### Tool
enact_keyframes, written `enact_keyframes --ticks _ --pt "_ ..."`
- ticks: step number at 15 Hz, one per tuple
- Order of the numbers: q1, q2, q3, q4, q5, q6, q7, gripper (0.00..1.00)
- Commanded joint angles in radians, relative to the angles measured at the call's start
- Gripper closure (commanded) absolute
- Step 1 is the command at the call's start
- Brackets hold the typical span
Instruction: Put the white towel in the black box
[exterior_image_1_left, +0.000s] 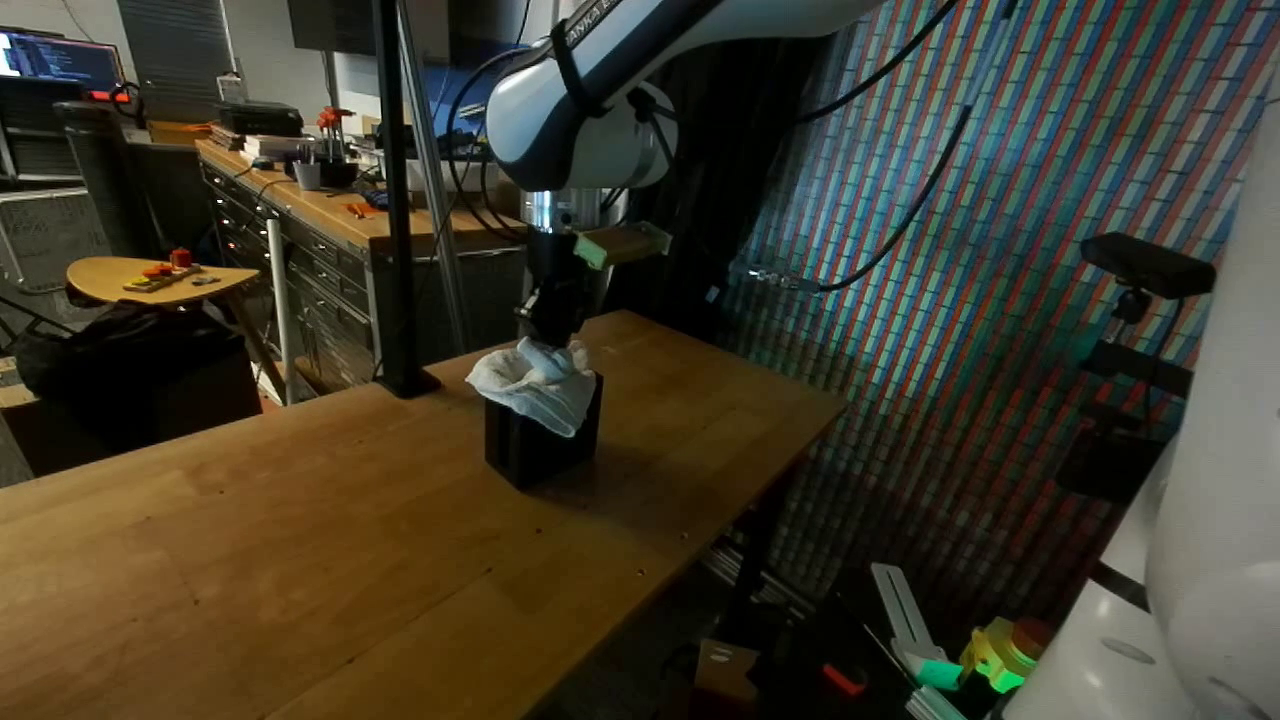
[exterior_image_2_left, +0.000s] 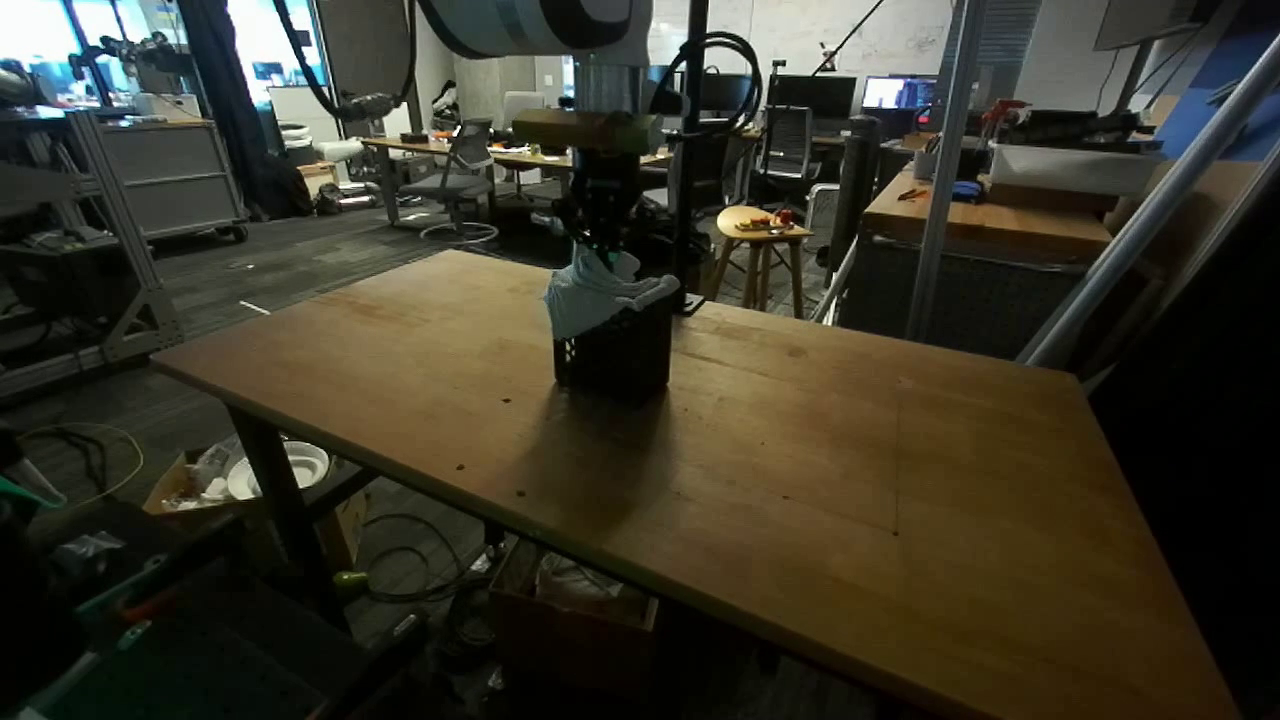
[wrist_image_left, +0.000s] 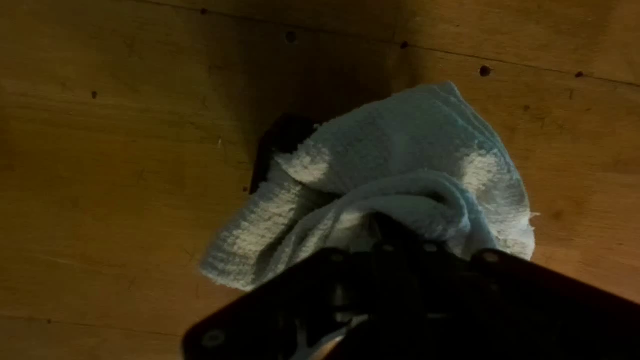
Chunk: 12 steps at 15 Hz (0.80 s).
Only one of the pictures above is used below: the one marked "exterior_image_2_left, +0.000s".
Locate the flat cardboard piece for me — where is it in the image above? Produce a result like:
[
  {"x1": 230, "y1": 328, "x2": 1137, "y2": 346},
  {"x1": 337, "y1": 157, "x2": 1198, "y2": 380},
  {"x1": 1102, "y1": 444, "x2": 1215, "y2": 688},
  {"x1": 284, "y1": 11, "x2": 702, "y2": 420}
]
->
[{"x1": 136, "y1": 444, "x2": 274, "y2": 525}]

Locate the lit computer monitor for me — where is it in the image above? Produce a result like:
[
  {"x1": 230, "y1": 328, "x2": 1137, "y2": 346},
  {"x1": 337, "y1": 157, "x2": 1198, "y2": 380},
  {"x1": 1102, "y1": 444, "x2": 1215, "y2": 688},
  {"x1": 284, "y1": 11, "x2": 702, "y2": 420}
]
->
[{"x1": 855, "y1": 73, "x2": 946, "y2": 122}]

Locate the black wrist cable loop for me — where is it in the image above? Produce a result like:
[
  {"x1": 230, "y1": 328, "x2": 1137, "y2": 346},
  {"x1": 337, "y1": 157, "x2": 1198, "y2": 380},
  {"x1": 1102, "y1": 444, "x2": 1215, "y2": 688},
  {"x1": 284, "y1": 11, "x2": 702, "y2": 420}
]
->
[{"x1": 647, "y1": 30, "x2": 768, "y2": 136}]

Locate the diagonal silver metal pole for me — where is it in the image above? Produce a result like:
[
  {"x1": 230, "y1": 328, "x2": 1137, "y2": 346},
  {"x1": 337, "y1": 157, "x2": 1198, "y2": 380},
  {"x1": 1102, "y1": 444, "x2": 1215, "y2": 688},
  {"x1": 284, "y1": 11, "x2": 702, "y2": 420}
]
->
[{"x1": 1018, "y1": 32, "x2": 1280, "y2": 373}]

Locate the round wooden stool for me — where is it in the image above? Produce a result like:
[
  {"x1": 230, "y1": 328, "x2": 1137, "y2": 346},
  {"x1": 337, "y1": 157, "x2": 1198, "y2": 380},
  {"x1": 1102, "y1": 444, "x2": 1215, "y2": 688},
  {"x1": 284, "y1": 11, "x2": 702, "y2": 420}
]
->
[{"x1": 708, "y1": 201, "x2": 817, "y2": 319}]

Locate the wooden top workbench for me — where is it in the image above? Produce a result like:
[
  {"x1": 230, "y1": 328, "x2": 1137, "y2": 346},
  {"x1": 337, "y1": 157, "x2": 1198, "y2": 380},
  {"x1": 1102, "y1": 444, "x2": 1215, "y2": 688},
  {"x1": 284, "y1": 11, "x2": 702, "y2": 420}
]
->
[{"x1": 836, "y1": 165, "x2": 1125, "y2": 363}]

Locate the grey office chair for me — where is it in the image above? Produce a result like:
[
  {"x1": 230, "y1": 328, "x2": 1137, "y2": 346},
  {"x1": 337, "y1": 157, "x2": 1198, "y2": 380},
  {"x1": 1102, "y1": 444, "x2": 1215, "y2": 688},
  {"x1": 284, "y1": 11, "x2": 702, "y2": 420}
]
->
[
  {"x1": 418, "y1": 116, "x2": 510, "y2": 257},
  {"x1": 758, "y1": 100, "x2": 821, "y2": 190}
]

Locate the black coiled floor cable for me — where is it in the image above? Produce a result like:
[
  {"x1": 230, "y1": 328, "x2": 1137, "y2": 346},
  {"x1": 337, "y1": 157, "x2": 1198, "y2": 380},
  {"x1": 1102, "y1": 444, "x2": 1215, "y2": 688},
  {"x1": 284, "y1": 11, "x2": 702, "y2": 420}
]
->
[{"x1": 347, "y1": 509, "x2": 475, "y2": 610}]

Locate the grey drawer cabinet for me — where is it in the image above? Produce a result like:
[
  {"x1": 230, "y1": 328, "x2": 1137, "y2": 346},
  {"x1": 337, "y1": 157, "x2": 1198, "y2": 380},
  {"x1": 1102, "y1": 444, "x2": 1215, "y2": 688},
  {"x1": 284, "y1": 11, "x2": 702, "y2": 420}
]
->
[{"x1": 96, "y1": 116, "x2": 251, "y2": 250}]

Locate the grey metal shelving rack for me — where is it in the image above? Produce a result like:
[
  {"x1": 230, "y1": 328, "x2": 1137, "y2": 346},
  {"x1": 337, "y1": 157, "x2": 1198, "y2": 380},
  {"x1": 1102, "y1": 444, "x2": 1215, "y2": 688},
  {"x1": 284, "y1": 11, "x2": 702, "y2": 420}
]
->
[{"x1": 0, "y1": 100, "x2": 187, "y2": 405}]

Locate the white terry towel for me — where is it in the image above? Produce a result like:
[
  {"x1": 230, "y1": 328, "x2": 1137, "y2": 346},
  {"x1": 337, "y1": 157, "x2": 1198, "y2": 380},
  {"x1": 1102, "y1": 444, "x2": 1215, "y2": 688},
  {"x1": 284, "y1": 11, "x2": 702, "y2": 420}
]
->
[{"x1": 540, "y1": 239, "x2": 647, "y2": 346}]

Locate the yellow coiled floor cable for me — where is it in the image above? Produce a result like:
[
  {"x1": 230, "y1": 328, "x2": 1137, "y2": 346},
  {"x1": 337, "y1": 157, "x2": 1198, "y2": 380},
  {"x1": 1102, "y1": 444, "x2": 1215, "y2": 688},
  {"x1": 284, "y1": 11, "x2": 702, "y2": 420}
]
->
[{"x1": 12, "y1": 417, "x2": 152, "y2": 515}]

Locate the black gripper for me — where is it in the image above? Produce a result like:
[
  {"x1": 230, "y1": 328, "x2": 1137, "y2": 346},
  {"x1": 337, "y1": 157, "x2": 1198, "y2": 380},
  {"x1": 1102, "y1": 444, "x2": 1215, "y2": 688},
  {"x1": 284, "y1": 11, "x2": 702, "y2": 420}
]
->
[{"x1": 558, "y1": 157, "x2": 662, "y2": 279}]

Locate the black metal table leg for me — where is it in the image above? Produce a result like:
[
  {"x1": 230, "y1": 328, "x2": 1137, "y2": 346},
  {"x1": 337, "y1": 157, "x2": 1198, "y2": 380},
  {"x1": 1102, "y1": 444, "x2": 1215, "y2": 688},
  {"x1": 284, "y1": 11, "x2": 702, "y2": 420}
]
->
[{"x1": 220, "y1": 402, "x2": 351, "y2": 629}]

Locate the white rectangular bin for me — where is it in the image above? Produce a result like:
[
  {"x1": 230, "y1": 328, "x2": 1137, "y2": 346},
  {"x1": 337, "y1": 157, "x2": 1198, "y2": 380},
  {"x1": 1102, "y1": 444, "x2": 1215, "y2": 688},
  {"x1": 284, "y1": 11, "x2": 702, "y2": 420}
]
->
[{"x1": 983, "y1": 133, "x2": 1164, "y2": 201}]

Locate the brown cardboard box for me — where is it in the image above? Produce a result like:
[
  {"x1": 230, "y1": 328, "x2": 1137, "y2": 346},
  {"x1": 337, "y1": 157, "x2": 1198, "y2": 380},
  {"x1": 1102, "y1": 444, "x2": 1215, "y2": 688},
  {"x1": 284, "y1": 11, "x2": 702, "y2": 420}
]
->
[{"x1": 479, "y1": 538, "x2": 670, "y2": 694}]

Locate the black mesh box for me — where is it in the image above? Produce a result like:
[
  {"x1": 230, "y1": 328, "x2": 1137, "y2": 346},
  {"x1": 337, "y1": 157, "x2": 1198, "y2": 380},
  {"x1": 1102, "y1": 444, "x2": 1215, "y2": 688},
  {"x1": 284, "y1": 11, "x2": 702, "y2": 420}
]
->
[{"x1": 548, "y1": 274, "x2": 688, "y2": 405}]

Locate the white round bowl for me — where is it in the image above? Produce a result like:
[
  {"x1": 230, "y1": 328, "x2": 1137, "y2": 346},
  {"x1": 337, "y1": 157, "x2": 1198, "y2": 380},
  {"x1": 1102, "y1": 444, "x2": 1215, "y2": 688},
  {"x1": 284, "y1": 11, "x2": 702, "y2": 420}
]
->
[{"x1": 220, "y1": 431, "x2": 337, "y2": 509}]

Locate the tan wrist camera bar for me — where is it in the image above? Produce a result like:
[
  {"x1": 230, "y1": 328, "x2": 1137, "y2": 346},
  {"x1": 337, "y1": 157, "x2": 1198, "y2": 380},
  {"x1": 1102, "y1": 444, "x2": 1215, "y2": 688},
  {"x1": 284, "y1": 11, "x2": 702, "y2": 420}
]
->
[{"x1": 510, "y1": 107, "x2": 662, "y2": 165}]

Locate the vertical silver metal post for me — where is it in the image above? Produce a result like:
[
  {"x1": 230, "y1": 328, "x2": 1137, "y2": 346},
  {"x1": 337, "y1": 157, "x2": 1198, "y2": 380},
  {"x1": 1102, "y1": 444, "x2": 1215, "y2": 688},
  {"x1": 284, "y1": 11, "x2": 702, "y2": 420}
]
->
[{"x1": 900, "y1": 0, "x2": 989, "y2": 340}]

